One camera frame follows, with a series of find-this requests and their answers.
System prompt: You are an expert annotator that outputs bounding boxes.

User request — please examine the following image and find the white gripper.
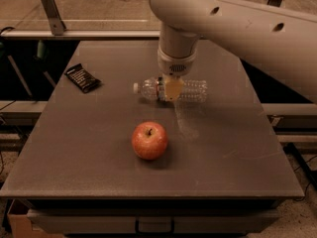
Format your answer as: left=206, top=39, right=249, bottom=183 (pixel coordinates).
left=158, top=48, right=197, bottom=101

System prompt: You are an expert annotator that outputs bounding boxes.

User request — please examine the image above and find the clear plastic water bottle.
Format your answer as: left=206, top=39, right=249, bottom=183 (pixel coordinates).
left=133, top=77, right=208, bottom=103

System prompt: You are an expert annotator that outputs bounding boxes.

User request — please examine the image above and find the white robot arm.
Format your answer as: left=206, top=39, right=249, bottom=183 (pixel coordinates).
left=149, top=0, right=317, bottom=103

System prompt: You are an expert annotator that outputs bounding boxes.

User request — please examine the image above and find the red apple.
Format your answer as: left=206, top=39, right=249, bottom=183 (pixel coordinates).
left=131, top=121, right=168, bottom=161

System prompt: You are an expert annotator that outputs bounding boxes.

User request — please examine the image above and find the black snack bar wrapper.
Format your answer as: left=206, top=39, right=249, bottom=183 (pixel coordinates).
left=64, top=63, right=101, bottom=93

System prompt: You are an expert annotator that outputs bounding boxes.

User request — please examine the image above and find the cardboard box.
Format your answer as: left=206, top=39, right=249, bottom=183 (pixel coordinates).
left=7, top=200, right=63, bottom=238

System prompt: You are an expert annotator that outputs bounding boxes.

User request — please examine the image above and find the left metal bracket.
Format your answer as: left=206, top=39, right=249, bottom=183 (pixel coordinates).
left=41, top=0, right=65, bottom=36

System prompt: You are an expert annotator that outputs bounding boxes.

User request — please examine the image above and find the metal rail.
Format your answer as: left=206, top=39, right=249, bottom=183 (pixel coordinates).
left=1, top=29, right=159, bottom=41

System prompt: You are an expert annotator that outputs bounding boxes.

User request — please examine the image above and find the grey drawer with handle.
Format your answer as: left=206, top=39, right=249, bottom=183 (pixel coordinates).
left=27, top=209, right=278, bottom=235

